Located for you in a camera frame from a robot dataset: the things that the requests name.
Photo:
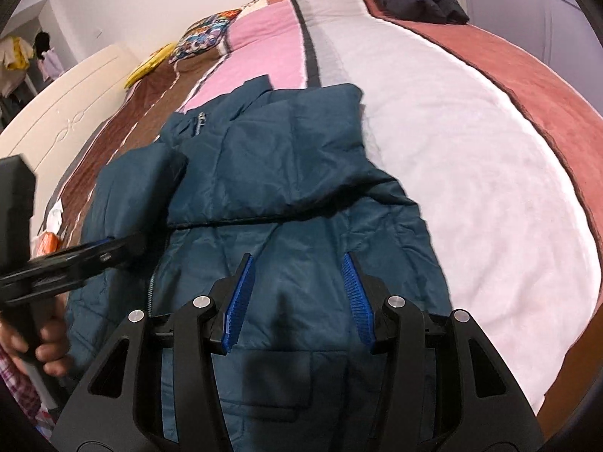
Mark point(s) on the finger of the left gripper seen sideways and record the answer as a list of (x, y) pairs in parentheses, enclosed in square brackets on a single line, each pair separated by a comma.
[(111, 246)]

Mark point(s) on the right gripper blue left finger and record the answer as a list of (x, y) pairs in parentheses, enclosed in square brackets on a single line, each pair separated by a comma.
[(238, 301)]

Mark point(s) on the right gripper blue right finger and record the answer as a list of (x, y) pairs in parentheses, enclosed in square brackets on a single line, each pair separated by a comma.
[(359, 304)]

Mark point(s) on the teal puffer jacket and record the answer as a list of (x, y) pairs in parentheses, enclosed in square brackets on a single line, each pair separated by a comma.
[(281, 175)]

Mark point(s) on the plaid shirt left forearm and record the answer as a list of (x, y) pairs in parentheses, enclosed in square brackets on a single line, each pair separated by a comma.
[(26, 396)]

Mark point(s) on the hanging clothes in doorway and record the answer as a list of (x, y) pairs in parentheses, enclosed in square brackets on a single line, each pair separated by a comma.
[(26, 70)]

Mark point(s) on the person's left hand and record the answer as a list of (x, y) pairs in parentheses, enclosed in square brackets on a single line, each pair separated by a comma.
[(53, 351)]

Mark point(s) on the cream bed headboard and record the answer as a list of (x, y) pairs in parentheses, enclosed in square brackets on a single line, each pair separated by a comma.
[(54, 127)]

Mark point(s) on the yellow pillow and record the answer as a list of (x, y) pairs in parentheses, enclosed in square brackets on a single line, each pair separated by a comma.
[(152, 62)]

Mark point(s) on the striped fleece bed blanket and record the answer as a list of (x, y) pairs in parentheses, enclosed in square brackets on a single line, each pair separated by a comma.
[(502, 155)]

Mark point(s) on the colourful cartoon pillow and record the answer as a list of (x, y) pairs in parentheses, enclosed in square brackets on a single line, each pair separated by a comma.
[(204, 35)]

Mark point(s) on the lilac sliding wardrobe door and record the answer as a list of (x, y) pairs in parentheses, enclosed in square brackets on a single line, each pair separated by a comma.
[(555, 31)]

